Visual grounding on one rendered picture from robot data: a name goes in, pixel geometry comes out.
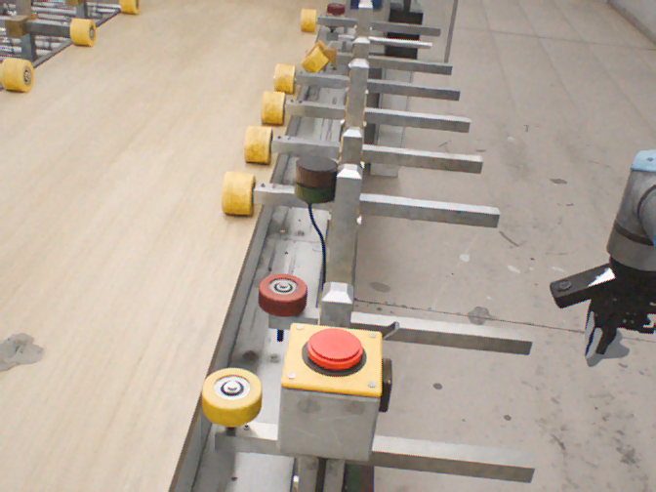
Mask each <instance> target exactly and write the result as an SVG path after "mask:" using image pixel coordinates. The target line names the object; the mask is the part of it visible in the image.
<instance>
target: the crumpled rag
mask: <svg viewBox="0 0 656 492"><path fill-rule="evenodd" d="M34 340H35V338H34V337H32V336H28V335H27V334H25V333H23V332H19V333H17V334H13V335H11V336H10V337H9V338H7V339H5V340H3V341H2V342H0V371H2V370H5V371H6V370H8V368H11V367H12V366H14V365H17V364H21V363H22V364H25V363H29V364H30V363H33V362H36V361H40V360H41V359H42V357H43V354H44V353H45V351H46V349H45V348H43V347H40V346H37V345H34V344H33V343H32V342H33V341H34Z"/></svg>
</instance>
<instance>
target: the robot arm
mask: <svg viewBox="0 0 656 492"><path fill-rule="evenodd" d="M630 170H631V172H630V174H629V177H628V180H627V183H626V187H625V190H624V193H623V196H622V199H621V202H620V205H619V208H618V211H617V214H616V218H615V221H614V224H613V227H612V229H611V233H610V236H609V239H608V242H607V245H606V251H607V253H608V254H609V255H610V257H609V263H607V264H604V265H601V266H597V267H594V268H591V269H588V270H585V271H582V272H579V273H576V274H573V275H570V276H567V277H564V278H562V279H559V280H557V281H554V282H551V283H550V290H551V293H552V295H553V299H554V301H555V304H556V305H557V306H558V307H559V308H567V307H570V306H573V305H576V304H579V303H582V302H584V301H587V300H591V301H590V304H589V308H588V313H587V320H586V327H585V330H586V332H585V345H584V356H585V358H586V361H587V364H588V366H589V367H594V366H596V365H597V364H598V363H599V361H600V360H602V359H609V358H619V357H625V356H627V355H628V354H629V352H630V348H629V347H627V346H625V345H624V344H622V343H621V341H622V339H623V335H622V332H621V331H620V330H619V329H617V328H624V329H626V330H631V331H638V333H641V334H652V335H653V334H654V331H655V329H656V319H655V322H654V325H653V327H643V325H650V322H651V320H650V319H649V317H648V316H647V315H648V314H656V306H653V305H651V304H654V305H656V150H645V151H642V152H640V153H639V154H637V155H636V157H635V160H634V163H633V166H631V167H630Z"/></svg>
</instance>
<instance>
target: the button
mask: <svg viewBox="0 0 656 492"><path fill-rule="evenodd" d="M307 354H308V356H309V358H310V359H311V360H312V361H313V362H314V363H316V364H318V365H319V366H322V367H324V368H327V369H332V370H341V369H346V368H350V367H351V366H353V365H355V364H356V363H357V362H358V361H359V360H360V359H361V355H362V344H361V342H360V341H359V339H358V338H357V337H355V336H354V335H353V334H352V333H350V332H348V331H346V330H343V329H337V328H328V329H323V330H320V331H318V332H316V333H314V334H313V335H311V336H310V338H309V339H308V341H307Z"/></svg>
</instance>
